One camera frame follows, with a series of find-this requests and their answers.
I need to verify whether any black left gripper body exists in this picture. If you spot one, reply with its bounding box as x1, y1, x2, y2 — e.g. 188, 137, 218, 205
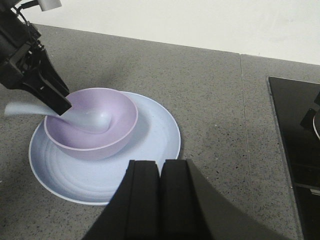
0, 0, 45, 91

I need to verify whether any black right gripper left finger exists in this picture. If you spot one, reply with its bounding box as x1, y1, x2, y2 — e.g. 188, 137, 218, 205
83, 160, 160, 240

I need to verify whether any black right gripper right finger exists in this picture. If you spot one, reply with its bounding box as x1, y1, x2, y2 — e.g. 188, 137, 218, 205
160, 159, 284, 240

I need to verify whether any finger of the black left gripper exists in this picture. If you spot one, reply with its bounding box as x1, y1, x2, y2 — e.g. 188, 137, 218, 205
32, 48, 70, 100
20, 72, 72, 116

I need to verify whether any light blue plastic spoon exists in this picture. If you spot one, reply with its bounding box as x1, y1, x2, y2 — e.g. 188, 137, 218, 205
4, 101, 112, 134

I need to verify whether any purple plastic bowl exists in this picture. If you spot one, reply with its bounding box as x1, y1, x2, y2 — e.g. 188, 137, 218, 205
43, 87, 139, 161

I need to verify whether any light blue plastic plate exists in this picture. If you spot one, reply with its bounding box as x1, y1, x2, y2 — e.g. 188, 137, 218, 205
28, 92, 181, 206

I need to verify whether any black induction cooktop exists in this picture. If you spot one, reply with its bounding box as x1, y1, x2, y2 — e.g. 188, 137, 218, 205
268, 77, 320, 240

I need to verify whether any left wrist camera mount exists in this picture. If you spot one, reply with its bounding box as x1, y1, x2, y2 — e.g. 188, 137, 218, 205
20, 0, 62, 12

